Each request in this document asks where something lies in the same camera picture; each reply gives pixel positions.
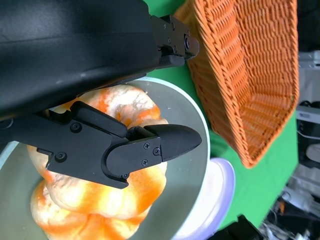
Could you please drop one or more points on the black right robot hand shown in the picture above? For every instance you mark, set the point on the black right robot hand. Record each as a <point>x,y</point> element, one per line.
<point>240,230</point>

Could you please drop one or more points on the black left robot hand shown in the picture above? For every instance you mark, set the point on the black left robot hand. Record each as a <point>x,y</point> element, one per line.
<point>62,50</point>

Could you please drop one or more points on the grey bowl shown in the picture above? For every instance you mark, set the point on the grey bowl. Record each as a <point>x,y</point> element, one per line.
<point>185,175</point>

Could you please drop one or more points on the lavender plate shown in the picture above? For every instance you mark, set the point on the lavender plate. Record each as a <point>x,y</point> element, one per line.
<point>220,190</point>

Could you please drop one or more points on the orange wicker basket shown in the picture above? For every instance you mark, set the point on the orange wicker basket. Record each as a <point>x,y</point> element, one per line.
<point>262,75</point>

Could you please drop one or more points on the green tablecloth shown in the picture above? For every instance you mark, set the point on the green tablecloth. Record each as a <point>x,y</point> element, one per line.
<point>262,187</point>

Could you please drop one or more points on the grey device box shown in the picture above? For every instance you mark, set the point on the grey device box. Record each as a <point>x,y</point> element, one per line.
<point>308,113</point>

